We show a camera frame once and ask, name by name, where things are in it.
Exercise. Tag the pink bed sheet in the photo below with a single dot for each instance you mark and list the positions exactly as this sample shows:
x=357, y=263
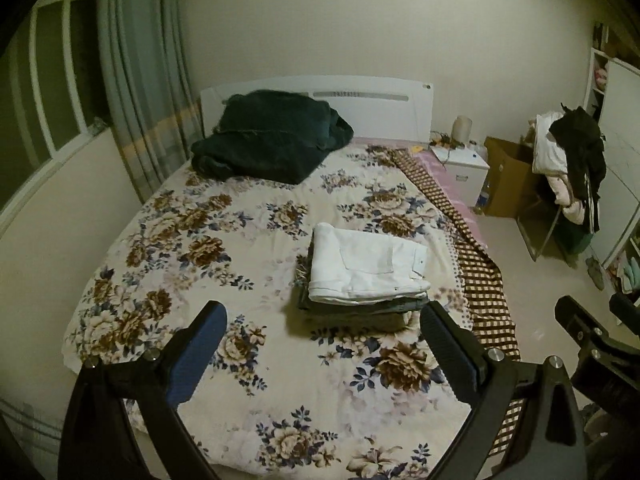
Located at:
x=435, y=165

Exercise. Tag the grey shoe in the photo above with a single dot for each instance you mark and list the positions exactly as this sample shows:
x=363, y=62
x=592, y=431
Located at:
x=595, y=272

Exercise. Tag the dark green blanket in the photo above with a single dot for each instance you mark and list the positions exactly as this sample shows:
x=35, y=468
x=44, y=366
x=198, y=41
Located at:
x=270, y=135

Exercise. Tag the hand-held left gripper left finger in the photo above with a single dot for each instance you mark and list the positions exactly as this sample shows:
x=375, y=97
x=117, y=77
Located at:
x=197, y=355

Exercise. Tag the striped curtain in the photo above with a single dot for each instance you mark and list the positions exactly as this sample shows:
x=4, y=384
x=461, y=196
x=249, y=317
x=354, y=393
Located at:
x=140, y=60

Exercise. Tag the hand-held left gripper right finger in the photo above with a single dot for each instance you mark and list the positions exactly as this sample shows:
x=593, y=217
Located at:
x=447, y=352

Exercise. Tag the white frame window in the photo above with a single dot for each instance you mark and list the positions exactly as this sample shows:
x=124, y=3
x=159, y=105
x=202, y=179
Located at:
x=50, y=85

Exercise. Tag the folded dark grey pants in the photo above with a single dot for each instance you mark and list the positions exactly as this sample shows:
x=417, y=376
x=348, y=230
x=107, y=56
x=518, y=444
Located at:
x=350, y=312

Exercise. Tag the folded olive pants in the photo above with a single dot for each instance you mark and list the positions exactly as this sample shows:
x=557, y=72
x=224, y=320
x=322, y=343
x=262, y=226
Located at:
x=360, y=322

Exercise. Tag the brown checkered blanket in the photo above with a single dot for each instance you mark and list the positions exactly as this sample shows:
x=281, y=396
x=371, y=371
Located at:
x=480, y=280

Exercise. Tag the white nightstand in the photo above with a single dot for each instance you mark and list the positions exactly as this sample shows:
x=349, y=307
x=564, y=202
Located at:
x=467, y=180

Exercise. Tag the teal bin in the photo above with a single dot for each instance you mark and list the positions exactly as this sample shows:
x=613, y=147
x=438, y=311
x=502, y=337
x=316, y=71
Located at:
x=580, y=242

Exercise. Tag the plastic water bottle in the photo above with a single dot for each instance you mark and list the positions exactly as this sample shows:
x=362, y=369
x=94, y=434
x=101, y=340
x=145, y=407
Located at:
x=481, y=199

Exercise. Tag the metal frame chair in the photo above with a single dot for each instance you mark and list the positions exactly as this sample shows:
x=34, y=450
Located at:
x=550, y=232

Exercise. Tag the folded dark clothes stack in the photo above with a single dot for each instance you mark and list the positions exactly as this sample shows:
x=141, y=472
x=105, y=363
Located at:
x=380, y=305

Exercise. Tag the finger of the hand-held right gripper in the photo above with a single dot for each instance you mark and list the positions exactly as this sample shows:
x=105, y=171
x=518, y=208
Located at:
x=627, y=305
x=575, y=317

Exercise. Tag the white pants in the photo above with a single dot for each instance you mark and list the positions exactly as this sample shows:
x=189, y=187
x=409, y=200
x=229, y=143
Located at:
x=360, y=260

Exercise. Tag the white wardrobe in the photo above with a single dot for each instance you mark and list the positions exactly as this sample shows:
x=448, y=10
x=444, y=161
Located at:
x=620, y=110

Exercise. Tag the white clothes pile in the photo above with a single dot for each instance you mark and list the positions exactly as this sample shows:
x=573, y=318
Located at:
x=545, y=155

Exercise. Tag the white headboard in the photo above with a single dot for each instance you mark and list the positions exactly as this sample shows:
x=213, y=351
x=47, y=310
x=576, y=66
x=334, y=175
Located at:
x=380, y=115

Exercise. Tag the bed with floral cover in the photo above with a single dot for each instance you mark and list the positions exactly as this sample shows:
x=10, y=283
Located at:
x=200, y=220

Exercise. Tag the black garment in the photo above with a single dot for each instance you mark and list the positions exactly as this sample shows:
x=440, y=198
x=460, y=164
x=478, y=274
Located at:
x=580, y=145

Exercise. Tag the pink clothes pile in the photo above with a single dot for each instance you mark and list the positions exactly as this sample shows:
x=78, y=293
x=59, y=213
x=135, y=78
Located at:
x=567, y=196

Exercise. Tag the brown cardboard box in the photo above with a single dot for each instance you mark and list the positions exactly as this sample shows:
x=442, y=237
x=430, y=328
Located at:
x=505, y=180

